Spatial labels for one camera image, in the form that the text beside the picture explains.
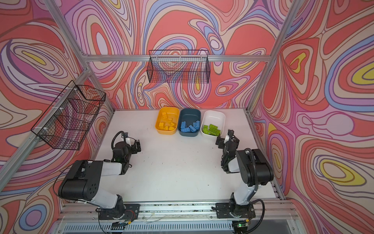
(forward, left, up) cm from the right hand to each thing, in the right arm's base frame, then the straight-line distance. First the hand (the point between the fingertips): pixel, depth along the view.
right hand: (227, 137), depth 95 cm
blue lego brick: (+10, +28, -2) cm, 30 cm away
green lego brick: (+8, +9, -2) cm, 12 cm away
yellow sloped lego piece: (+13, +45, -3) cm, 47 cm away
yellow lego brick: (+25, +44, -4) cm, 51 cm away
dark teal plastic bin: (+28, +24, -8) cm, 37 cm away
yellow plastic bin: (+20, +42, -4) cm, 47 cm away
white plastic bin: (+22, +3, -5) cm, 22 cm away
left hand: (0, +62, +1) cm, 62 cm away
